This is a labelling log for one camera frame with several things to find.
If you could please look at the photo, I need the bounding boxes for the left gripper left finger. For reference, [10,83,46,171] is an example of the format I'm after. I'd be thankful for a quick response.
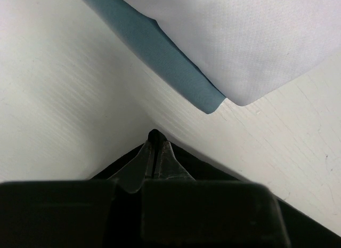
[1,142,151,247]

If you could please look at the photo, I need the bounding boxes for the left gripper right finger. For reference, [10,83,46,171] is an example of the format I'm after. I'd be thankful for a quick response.
[141,141,290,247]

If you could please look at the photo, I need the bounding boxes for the folded light blue t shirt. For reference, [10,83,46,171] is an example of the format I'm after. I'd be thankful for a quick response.
[83,0,225,114]

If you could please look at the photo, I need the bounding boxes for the folded white t shirt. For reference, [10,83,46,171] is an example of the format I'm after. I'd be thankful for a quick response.
[123,0,340,106]

